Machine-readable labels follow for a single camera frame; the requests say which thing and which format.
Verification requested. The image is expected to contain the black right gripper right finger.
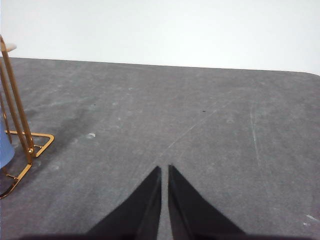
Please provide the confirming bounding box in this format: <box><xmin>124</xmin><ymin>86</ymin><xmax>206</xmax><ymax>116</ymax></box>
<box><xmin>167</xmin><ymin>164</ymin><xmax>248</xmax><ymax>240</ymax></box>

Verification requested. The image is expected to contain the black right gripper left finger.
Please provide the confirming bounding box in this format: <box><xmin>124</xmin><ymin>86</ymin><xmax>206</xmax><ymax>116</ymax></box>
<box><xmin>84</xmin><ymin>165</ymin><xmax>163</xmax><ymax>240</ymax></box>

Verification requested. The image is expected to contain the blue ribbed plastic cup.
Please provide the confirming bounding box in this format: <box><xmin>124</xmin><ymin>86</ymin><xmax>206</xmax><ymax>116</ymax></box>
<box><xmin>0</xmin><ymin>117</ymin><xmax>15</xmax><ymax>169</ymax></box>

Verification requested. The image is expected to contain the gold wire cup holder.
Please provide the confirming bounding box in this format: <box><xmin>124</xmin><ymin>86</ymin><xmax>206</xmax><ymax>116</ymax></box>
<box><xmin>0</xmin><ymin>34</ymin><xmax>55</xmax><ymax>200</ymax></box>

